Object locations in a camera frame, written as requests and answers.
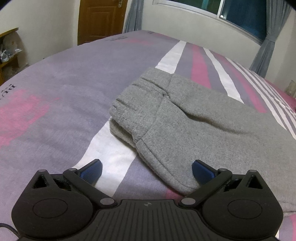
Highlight grey sweatpants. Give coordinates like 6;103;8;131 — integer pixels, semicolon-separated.
110;68;295;212

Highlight striped pink purple bedsheet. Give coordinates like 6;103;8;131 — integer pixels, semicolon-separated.
1;31;295;240

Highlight glass jar on nightstand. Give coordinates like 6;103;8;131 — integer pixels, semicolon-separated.
285;80;296;98

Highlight wooden shelf with clutter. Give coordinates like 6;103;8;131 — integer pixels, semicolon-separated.
1;28;22;85

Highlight brown wooden door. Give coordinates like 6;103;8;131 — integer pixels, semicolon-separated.
77;0;128;45

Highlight right grey curtain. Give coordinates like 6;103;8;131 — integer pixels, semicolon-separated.
250;0;292;78

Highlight grey curtain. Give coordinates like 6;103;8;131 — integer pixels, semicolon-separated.
250;0;292;78
123;0;144;33

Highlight left grey curtain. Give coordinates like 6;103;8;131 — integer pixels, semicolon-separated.
123;0;144;33

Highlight aluminium frame window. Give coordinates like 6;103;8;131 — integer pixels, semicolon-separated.
153;0;266;43

